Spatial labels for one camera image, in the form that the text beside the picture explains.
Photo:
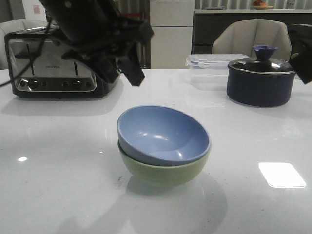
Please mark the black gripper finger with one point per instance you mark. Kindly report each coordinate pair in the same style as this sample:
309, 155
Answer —
301, 60

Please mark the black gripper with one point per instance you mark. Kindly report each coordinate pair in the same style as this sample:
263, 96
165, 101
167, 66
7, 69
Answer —
101, 40

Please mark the blue bowl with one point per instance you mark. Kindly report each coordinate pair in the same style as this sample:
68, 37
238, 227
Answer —
161, 136

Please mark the green bowl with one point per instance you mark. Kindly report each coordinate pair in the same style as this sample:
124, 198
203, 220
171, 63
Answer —
164, 176

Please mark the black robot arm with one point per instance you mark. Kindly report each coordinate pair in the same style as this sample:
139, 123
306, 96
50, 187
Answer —
106, 6

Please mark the glass pot lid blue knob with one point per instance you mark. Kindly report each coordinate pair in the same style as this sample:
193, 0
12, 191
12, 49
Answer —
263, 63

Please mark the dark blue saucepan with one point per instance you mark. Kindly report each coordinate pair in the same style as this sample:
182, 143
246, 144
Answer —
259, 89

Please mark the beige upholstered chair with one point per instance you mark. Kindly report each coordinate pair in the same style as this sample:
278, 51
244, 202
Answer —
241, 36

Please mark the white cabinet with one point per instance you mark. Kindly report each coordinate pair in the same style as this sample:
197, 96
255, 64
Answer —
172, 23

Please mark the fruit plate on counter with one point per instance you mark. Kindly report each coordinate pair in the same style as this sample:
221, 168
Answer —
261, 5

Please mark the black silver toaster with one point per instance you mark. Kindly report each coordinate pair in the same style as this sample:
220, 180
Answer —
37, 69

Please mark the clear plastic food container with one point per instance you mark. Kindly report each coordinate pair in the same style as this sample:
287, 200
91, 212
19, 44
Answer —
209, 72

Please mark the dark counter with white top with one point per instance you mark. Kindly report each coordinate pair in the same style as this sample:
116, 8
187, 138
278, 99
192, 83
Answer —
208, 25

